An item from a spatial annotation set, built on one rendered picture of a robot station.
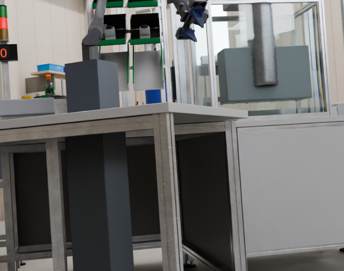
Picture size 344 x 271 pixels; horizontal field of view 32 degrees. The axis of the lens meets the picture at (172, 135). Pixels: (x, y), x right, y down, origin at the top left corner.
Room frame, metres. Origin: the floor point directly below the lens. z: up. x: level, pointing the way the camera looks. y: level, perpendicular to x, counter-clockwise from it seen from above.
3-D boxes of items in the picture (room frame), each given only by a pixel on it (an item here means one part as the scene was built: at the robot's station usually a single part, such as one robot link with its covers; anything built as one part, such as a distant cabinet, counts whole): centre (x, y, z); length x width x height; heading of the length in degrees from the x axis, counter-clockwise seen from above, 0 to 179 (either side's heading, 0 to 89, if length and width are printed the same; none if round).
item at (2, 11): (2.67, 0.72, 1.38); 0.05 x 0.05 x 0.05
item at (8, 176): (4.02, -0.01, 0.43); 2.20 x 0.38 x 0.86; 100
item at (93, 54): (2.21, 0.28, 1.09); 0.07 x 0.07 x 0.06; 64
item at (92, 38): (2.21, 0.27, 1.15); 0.09 x 0.07 x 0.06; 11
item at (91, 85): (2.21, 0.28, 0.96); 0.14 x 0.14 x 0.20; 64
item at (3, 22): (2.67, 0.72, 1.33); 0.05 x 0.05 x 0.05
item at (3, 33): (2.67, 0.72, 1.28); 0.05 x 0.05 x 0.05
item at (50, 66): (8.62, 1.66, 2.04); 0.34 x 0.23 x 0.11; 154
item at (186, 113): (2.25, 0.26, 0.84); 0.90 x 0.70 x 0.03; 64
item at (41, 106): (2.36, 0.56, 0.93); 0.21 x 0.07 x 0.06; 100
